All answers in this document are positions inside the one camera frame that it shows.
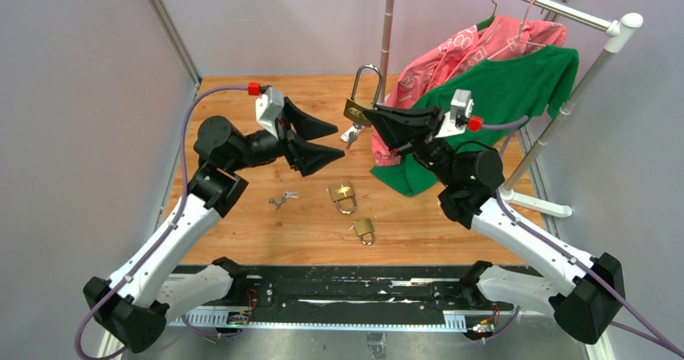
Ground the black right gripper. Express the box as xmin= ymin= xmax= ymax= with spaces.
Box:
xmin=365 ymin=104 xmax=459 ymax=189

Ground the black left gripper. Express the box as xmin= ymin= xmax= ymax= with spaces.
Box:
xmin=229 ymin=98 xmax=345 ymax=175

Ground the small brass padlock with key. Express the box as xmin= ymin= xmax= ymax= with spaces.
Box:
xmin=343 ymin=64 xmax=385 ymax=128

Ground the small key bunch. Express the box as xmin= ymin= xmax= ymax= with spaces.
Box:
xmin=269 ymin=195 xmax=287 ymax=210
xmin=281 ymin=191 xmax=299 ymax=203

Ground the large brass padlock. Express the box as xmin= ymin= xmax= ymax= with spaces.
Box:
xmin=352 ymin=218 xmax=376 ymax=246

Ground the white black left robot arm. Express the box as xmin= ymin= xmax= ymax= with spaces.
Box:
xmin=83 ymin=96 xmax=344 ymax=354

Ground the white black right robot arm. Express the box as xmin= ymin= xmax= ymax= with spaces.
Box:
xmin=364 ymin=107 xmax=625 ymax=345

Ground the small loose key bunch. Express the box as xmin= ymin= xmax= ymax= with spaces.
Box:
xmin=281 ymin=191 xmax=299 ymax=203

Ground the green t-shirt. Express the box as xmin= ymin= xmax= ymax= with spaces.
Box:
xmin=369 ymin=46 xmax=579 ymax=197

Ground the pink printed shirt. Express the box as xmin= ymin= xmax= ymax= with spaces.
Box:
xmin=370 ymin=15 xmax=569 ymax=167

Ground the metal clothes rack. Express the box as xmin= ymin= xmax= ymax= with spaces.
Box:
xmin=344 ymin=0 xmax=644 ymax=218

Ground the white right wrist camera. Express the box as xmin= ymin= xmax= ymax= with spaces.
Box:
xmin=435 ymin=89 xmax=474 ymax=138

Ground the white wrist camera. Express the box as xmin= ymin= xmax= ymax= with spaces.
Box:
xmin=255 ymin=86 xmax=285 ymax=139
xmin=435 ymin=89 xmax=474 ymax=138

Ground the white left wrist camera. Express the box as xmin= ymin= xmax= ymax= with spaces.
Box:
xmin=255 ymin=86 xmax=285 ymax=139

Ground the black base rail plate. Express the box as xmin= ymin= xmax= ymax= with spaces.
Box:
xmin=194 ymin=263 xmax=536 ymax=327

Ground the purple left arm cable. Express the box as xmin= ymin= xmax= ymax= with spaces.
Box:
xmin=73 ymin=82 xmax=269 ymax=360

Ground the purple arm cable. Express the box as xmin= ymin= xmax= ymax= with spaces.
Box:
xmin=468 ymin=115 xmax=684 ymax=357
xmin=73 ymin=82 xmax=269 ymax=360

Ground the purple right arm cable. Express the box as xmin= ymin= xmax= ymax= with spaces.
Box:
xmin=468 ymin=115 xmax=684 ymax=357

